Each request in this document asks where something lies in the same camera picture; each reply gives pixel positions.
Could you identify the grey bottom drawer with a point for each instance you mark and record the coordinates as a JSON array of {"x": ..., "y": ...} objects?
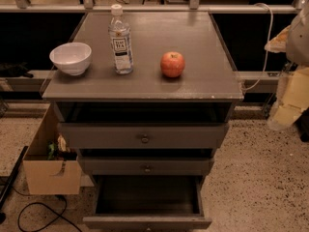
[{"x": 148, "y": 203}]

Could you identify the grey drawer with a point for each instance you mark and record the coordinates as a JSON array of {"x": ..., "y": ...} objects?
[
  {"x": 196, "y": 162},
  {"x": 148, "y": 203},
  {"x": 96, "y": 136}
]

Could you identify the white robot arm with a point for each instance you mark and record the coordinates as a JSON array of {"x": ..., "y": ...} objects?
[{"x": 293, "y": 88}]

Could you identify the grey wooden drawer cabinet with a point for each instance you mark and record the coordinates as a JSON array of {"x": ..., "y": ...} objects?
[{"x": 168, "y": 116}]

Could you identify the grey top drawer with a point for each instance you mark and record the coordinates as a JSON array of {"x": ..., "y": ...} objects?
[{"x": 96, "y": 136}]

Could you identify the grey middle drawer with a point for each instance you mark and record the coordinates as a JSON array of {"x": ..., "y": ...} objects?
[{"x": 196, "y": 162}]

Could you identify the red apple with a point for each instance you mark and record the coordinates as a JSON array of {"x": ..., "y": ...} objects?
[{"x": 172, "y": 64}]

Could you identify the clear plastic water bottle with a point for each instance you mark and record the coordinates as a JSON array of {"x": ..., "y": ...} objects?
[{"x": 119, "y": 33}]

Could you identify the white ceramic bowl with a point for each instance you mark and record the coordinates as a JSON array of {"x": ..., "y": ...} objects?
[{"x": 71, "y": 58}]

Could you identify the items inside cardboard box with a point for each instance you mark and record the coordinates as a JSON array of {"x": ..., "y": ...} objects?
[{"x": 59, "y": 150}]

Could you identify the cardboard box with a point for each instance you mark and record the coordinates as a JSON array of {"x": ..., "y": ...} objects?
[{"x": 49, "y": 177}]

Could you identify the black bar on floor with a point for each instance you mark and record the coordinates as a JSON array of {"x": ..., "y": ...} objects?
[{"x": 6, "y": 183}]

